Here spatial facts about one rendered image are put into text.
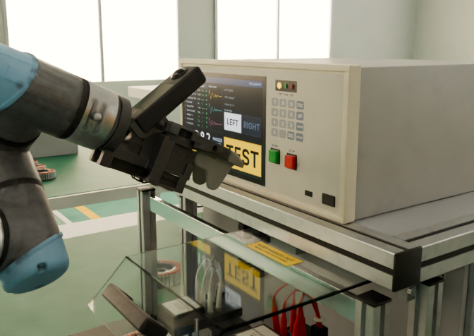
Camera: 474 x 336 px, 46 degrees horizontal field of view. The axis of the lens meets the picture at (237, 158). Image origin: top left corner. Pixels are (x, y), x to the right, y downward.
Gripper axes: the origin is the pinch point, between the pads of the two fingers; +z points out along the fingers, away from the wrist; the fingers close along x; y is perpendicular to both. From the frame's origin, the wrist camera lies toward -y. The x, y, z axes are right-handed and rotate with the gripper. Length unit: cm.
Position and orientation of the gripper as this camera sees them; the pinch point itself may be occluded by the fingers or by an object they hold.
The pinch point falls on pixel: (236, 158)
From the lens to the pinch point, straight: 78.5
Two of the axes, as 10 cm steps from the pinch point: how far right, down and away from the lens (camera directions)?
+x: 5.6, 1.6, -8.1
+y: -3.5, 9.3, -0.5
